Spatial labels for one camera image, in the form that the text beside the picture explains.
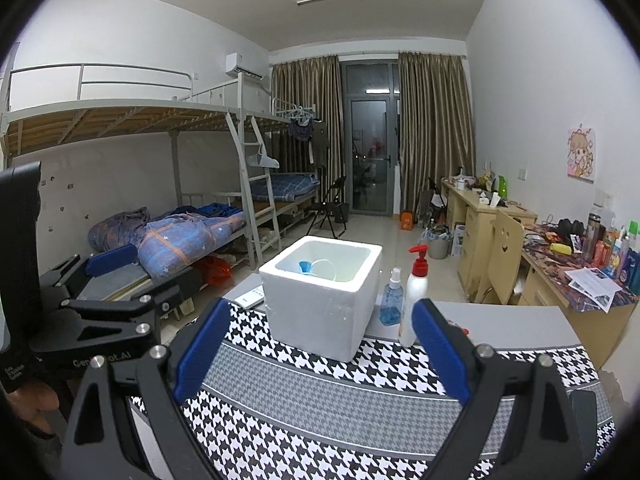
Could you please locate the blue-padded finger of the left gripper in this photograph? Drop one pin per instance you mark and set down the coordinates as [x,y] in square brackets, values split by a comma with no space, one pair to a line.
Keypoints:
[76,272]

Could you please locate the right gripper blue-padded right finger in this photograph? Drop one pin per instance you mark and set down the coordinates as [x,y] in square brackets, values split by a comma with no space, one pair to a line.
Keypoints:
[541,439]

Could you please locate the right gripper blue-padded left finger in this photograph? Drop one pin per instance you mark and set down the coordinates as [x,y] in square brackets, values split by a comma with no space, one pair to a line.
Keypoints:
[102,440]

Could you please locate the person's left hand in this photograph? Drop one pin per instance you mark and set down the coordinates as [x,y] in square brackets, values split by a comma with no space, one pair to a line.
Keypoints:
[31,403]

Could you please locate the blue plaid quilt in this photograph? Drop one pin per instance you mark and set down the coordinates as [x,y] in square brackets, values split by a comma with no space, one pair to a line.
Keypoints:
[170,242]

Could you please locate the red bag under bed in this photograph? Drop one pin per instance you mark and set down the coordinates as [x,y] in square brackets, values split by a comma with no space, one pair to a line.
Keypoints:
[215,271]

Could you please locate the light wooden desk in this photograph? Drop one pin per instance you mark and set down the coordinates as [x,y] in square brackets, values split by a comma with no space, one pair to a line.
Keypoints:
[546,284]

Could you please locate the printed papers on desk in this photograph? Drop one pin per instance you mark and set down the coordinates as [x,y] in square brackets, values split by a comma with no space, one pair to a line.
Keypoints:
[596,285]

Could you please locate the houndstooth table cloth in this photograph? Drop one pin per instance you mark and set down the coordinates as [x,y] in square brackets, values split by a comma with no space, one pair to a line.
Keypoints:
[267,410]

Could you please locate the white lotion pump bottle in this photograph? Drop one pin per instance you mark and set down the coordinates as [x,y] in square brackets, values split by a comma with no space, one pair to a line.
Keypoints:
[416,289]

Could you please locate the blue spray bottle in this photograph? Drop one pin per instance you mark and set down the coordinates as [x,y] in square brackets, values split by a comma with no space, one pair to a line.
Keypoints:
[392,298]

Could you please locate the white metal bunk bed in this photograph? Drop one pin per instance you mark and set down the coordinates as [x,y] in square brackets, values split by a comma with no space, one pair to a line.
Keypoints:
[108,145]

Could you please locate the dark blue bottle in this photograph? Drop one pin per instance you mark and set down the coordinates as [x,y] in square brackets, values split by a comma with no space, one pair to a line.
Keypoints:
[629,272]

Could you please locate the wooden smiley chair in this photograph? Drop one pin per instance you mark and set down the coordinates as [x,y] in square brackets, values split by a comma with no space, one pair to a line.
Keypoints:
[503,279]

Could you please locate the grey waste bin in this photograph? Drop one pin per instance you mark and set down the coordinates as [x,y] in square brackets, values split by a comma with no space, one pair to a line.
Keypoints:
[438,245]

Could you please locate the orange bag on floor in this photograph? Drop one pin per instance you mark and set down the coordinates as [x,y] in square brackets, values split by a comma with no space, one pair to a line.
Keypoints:
[406,220]

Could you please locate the white styrofoam box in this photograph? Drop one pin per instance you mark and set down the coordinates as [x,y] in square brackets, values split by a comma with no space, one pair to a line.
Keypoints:
[325,314]

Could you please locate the white air conditioner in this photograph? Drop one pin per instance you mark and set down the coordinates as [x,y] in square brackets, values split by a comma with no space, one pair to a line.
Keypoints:
[235,65]

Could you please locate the black folding chair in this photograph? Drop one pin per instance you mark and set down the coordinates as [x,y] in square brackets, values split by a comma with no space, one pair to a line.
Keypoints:
[331,210]

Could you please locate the anime girl poster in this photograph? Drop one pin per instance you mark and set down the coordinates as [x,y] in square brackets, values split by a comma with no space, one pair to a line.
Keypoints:
[581,153]

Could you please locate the right brown curtain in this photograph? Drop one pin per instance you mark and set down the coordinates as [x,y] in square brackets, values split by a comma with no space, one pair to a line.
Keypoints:
[436,133]

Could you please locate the brown curtain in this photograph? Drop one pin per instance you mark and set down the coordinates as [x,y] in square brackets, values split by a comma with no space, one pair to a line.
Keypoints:
[309,93]
[436,133]

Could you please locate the left brown curtain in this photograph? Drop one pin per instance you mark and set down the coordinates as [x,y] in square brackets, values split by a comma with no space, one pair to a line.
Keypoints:
[309,93]

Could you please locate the glass balcony door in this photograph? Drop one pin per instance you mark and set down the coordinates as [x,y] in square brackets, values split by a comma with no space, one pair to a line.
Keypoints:
[371,109]

